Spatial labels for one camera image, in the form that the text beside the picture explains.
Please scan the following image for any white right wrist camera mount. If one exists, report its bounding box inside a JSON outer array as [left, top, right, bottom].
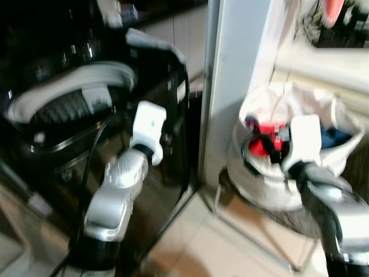
[[281, 114, 322, 174]]

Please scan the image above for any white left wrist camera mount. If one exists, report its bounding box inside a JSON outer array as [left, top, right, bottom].
[[130, 101, 168, 153]]

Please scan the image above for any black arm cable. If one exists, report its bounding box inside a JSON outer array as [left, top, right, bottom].
[[55, 113, 119, 277], [240, 133, 290, 178]]

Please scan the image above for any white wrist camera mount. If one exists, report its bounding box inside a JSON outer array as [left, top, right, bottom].
[[130, 101, 168, 153], [281, 114, 322, 174]]

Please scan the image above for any black top-loading washing machine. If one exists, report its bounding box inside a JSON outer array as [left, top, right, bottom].
[[0, 0, 194, 277]]

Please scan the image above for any white fabric laundry bag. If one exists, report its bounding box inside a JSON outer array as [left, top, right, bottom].
[[227, 80, 367, 212]]

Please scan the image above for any black wire basket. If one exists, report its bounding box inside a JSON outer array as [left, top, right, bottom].
[[300, 3, 369, 48]]

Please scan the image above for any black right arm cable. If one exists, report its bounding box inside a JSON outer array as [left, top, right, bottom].
[[240, 133, 290, 178]]

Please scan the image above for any blue garment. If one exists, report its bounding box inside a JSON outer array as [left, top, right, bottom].
[[320, 126, 353, 151]]

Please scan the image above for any pink rounded object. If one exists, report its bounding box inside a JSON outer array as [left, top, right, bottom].
[[323, 0, 347, 27]]

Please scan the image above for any white door frame post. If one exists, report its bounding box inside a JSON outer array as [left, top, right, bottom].
[[199, 0, 273, 189]]

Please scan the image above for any red garment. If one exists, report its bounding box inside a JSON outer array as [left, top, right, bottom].
[[245, 115, 292, 160]]

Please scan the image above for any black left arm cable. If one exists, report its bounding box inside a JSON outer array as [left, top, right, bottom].
[[55, 113, 119, 277]]

